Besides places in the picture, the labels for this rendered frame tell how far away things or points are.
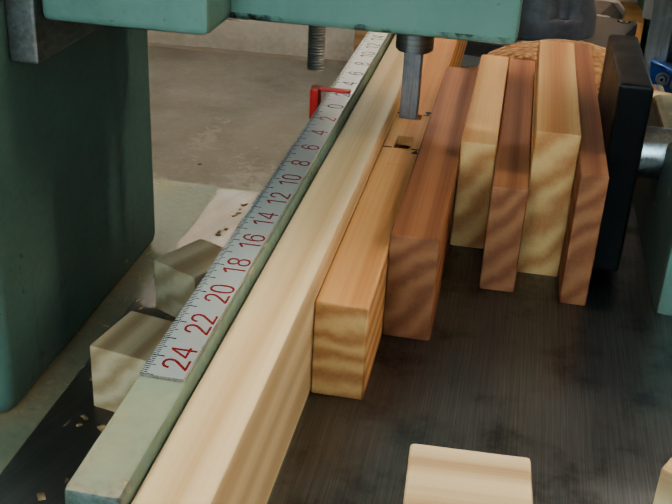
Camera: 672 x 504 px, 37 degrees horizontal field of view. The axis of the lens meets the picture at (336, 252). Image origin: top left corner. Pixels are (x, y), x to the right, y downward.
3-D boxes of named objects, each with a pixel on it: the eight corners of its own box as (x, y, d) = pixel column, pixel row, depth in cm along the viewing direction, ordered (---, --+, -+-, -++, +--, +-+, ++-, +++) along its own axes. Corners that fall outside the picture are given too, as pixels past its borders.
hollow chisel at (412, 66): (416, 119, 51) (424, 22, 49) (398, 118, 51) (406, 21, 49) (418, 114, 52) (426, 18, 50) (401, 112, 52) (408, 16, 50)
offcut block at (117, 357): (149, 423, 52) (146, 361, 50) (93, 406, 53) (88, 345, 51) (187, 383, 55) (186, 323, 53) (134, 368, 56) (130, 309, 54)
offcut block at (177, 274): (195, 328, 60) (194, 277, 59) (155, 308, 62) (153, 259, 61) (241, 302, 63) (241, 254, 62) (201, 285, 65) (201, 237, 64)
